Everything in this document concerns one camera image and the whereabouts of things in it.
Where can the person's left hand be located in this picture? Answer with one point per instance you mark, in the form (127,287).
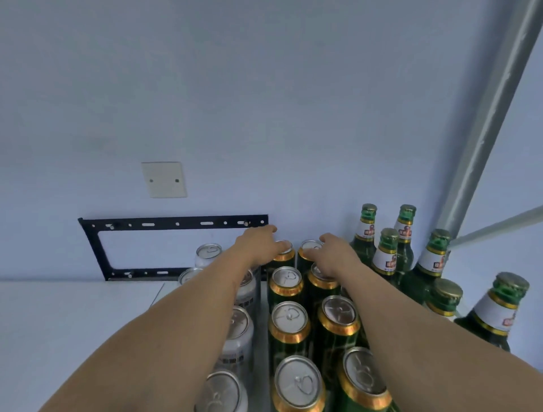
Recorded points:
(258,246)

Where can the white metal shelf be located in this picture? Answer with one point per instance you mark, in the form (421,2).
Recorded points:
(63,331)

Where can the person's right hand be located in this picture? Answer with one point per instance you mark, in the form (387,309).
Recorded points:
(337,259)

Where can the person's right forearm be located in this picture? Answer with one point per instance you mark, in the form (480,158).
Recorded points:
(437,352)

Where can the white blank wall plate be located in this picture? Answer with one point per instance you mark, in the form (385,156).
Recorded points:
(164,179)

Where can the black metal wall bracket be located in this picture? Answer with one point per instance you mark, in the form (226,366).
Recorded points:
(178,223)

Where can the person's left forearm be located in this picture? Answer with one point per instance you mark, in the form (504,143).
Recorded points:
(161,339)

